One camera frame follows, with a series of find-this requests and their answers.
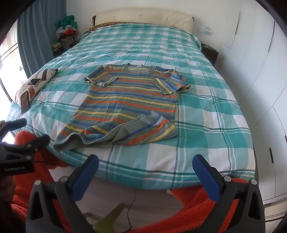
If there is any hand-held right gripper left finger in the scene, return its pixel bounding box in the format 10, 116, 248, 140
26, 154, 99, 233

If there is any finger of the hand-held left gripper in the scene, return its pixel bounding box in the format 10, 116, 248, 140
0, 134, 51, 160
0, 118, 28, 140

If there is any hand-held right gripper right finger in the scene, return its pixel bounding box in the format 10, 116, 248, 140
192, 154, 266, 233

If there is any striped multicolour sock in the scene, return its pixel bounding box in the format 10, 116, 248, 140
53, 63, 191, 151

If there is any pile of colourful clothes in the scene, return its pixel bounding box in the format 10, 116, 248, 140
55, 15, 81, 43

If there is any orange fluffy cloth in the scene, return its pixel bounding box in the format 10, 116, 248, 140
0, 130, 257, 233

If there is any silver smartphone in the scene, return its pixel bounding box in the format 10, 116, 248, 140
27, 78, 42, 87

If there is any yellow-green plastic object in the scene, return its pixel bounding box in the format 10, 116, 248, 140
84, 203, 125, 233

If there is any teal plaid bed blanket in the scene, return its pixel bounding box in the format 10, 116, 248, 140
6, 22, 256, 191

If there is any brown patterned pillow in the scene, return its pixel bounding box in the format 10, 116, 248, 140
15, 68, 59, 110

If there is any bright window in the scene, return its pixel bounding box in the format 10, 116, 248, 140
0, 27, 25, 102

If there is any blue curtain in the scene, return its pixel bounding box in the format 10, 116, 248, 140
17, 0, 56, 77

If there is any dark wooden nightstand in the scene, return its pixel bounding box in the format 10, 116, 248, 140
200, 42, 219, 66

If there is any yellow patterned sheet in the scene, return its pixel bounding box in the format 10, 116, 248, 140
84, 22, 127, 34

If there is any black cable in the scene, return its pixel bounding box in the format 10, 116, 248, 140
126, 189, 136, 232

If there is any wall socket with chargers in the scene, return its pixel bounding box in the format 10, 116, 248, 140
198, 26, 214, 36

